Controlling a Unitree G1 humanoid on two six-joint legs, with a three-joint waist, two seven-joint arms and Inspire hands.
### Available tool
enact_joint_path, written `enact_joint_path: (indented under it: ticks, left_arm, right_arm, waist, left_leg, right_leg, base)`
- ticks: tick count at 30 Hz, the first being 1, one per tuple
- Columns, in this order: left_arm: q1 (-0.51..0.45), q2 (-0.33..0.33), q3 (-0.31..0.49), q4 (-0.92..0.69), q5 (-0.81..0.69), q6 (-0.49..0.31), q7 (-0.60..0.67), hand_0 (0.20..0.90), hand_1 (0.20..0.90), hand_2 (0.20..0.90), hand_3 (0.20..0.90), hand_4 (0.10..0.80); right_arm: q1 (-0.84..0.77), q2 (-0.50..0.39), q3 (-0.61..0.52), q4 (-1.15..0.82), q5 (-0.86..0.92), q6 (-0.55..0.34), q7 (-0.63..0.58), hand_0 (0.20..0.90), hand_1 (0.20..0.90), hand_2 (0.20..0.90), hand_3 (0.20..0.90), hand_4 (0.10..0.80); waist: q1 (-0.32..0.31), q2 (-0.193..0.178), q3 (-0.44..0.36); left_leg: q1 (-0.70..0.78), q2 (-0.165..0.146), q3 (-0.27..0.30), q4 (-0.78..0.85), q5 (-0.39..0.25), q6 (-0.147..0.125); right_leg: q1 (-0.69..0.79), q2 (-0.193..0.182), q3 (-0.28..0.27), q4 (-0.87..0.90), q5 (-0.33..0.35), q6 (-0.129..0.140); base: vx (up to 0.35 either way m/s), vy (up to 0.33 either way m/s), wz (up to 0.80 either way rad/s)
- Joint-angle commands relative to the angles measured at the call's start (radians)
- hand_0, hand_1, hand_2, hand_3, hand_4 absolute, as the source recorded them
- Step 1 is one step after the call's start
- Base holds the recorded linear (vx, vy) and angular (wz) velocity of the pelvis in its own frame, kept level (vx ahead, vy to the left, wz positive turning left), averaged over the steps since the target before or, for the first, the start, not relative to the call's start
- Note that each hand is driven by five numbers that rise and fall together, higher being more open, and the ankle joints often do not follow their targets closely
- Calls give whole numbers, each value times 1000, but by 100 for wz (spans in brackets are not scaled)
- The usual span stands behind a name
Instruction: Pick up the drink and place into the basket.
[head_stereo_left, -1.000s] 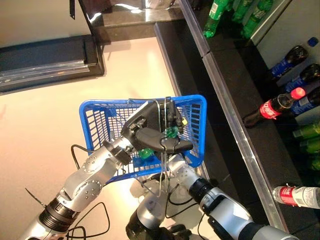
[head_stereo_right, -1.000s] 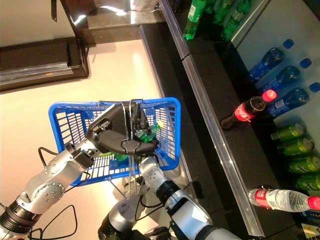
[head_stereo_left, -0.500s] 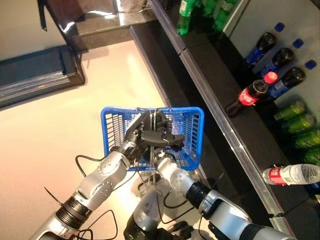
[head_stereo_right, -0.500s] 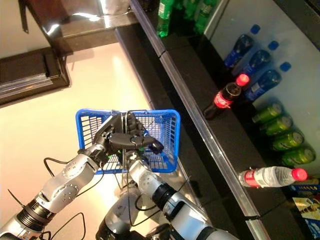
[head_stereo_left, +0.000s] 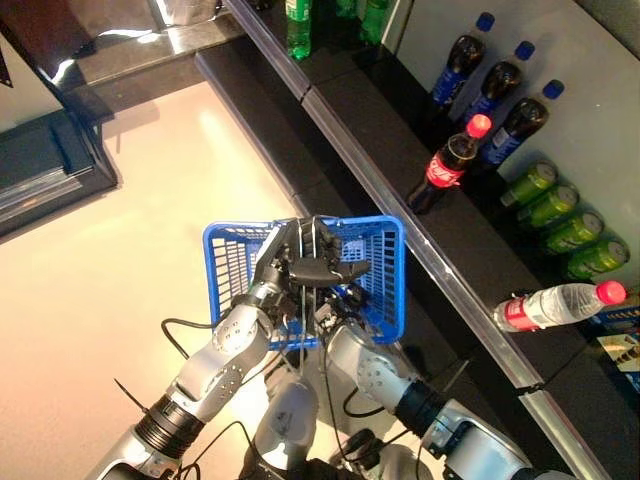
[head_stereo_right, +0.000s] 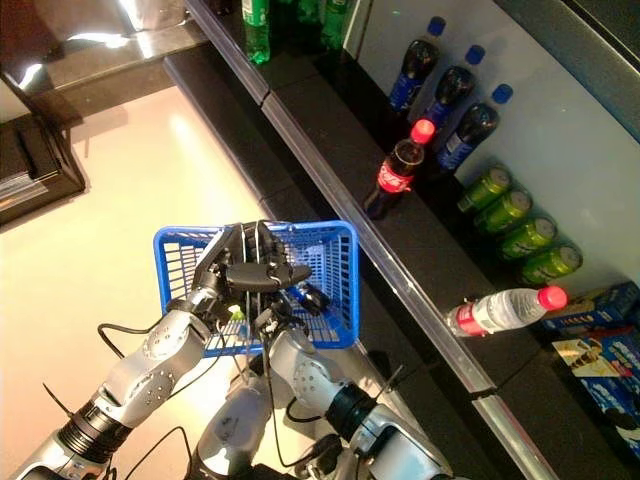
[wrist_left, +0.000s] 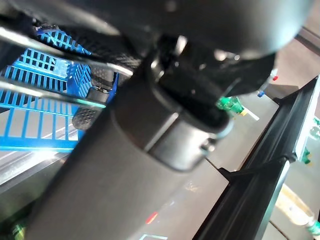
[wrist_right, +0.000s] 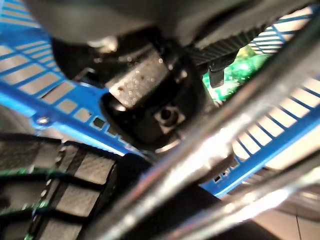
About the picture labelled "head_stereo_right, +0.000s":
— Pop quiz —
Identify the wide blue Oreo box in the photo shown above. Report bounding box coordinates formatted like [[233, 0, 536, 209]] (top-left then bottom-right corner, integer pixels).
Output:
[[551, 324, 640, 454]]

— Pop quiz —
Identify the Coca-Cola bottle red cap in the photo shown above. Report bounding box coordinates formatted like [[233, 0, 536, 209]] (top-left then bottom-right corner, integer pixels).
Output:
[[362, 118, 436, 221]]

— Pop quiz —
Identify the dark shelf board plain edge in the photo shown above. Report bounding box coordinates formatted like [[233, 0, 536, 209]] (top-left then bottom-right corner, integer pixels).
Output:
[[492, 0, 640, 169]]

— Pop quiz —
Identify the clear water bottle red cap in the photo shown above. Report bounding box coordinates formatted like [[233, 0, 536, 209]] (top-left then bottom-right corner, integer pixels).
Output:
[[444, 284, 570, 339]]

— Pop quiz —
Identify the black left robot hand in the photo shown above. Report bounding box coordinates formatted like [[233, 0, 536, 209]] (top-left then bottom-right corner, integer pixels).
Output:
[[192, 222, 314, 312]]

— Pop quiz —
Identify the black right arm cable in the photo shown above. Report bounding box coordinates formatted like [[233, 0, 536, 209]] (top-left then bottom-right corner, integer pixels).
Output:
[[267, 367, 331, 471]]

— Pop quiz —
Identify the blue plastic shopping basket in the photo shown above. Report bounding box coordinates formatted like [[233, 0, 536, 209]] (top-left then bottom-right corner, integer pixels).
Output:
[[152, 218, 362, 386]]

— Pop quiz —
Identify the low black base shelf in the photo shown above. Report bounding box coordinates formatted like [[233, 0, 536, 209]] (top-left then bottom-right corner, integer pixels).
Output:
[[162, 42, 501, 480]]

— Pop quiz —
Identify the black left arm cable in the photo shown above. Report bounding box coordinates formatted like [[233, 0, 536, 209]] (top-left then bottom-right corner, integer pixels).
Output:
[[96, 322, 196, 480]]

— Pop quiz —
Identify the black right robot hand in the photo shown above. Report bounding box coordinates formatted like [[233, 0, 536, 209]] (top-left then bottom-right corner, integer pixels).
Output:
[[253, 298, 302, 337]]

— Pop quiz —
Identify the narrow blue Oreo box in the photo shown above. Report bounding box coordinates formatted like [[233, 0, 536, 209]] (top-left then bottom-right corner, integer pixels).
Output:
[[542, 281, 640, 342]]

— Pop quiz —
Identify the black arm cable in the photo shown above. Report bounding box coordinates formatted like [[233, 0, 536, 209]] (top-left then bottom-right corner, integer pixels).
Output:
[[267, 367, 331, 471], [96, 322, 196, 480]]

